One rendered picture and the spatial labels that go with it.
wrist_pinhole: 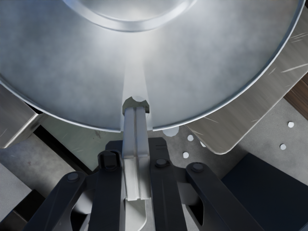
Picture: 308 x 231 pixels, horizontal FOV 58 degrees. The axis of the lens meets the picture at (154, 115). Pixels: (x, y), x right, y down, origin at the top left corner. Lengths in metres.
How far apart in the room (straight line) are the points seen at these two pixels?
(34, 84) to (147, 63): 0.09
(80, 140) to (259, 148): 0.85
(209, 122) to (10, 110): 0.21
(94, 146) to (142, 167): 0.23
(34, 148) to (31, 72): 0.17
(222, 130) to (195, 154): 0.82
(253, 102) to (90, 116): 0.14
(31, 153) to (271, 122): 0.91
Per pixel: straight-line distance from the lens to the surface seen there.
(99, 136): 0.37
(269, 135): 1.14
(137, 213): 0.43
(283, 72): 0.26
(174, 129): 0.37
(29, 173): 0.41
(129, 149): 0.15
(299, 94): 1.02
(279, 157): 1.17
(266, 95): 0.25
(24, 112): 0.33
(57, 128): 0.38
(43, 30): 0.24
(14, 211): 0.36
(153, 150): 0.17
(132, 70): 0.23
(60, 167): 0.39
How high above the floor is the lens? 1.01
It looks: 83 degrees down
